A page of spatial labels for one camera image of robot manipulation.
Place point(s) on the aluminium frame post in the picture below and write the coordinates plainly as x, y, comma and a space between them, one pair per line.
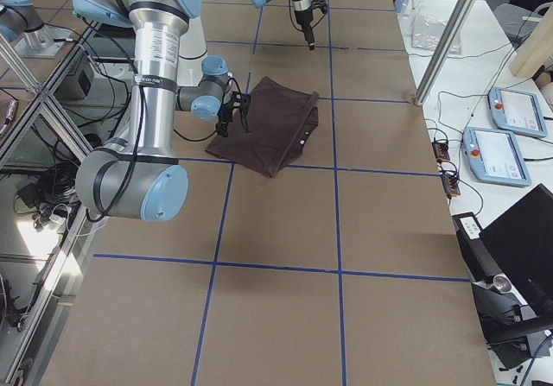
455, 23

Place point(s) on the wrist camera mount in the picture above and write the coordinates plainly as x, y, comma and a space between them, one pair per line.
321, 5
240, 101

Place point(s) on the teach pendant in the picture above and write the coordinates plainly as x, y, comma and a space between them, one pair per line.
494, 157
517, 111

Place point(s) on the steel cup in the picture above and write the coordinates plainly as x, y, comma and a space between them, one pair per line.
499, 284

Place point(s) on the near teach pendant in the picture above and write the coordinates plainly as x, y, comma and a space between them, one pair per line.
494, 157

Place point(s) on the orange terminal block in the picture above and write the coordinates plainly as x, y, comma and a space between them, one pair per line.
440, 149

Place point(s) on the clear plastic bag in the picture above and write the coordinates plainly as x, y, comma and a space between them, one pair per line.
426, 32

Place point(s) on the aluminium frame rack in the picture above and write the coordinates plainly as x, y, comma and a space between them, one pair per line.
55, 86

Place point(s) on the dark brown t-shirt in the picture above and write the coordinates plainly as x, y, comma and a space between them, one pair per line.
281, 120

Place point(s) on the black monitor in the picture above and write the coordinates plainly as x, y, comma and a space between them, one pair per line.
520, 242

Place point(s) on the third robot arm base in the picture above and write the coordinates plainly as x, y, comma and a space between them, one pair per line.
20, 21

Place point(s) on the far teach pendant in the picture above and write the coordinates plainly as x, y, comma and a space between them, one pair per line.
517, 111

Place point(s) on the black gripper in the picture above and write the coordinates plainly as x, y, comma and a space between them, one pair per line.
225, 113
302, 18

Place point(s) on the wooden beam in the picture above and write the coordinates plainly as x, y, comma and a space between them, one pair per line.
538, 47

